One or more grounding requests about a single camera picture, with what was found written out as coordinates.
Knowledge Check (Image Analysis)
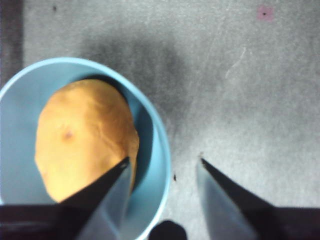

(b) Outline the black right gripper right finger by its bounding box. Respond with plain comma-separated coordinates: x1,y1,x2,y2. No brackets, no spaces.
196,156,320,240

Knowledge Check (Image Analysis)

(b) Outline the blue ribbed bowl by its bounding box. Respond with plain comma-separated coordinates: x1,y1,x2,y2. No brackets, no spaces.
0,56,171,240

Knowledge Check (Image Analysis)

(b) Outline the yellow-brown potato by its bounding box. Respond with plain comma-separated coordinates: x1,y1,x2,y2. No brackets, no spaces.
34,79,140,203

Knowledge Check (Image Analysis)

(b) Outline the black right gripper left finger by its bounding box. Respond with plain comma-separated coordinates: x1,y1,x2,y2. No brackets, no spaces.
0,156,133,240

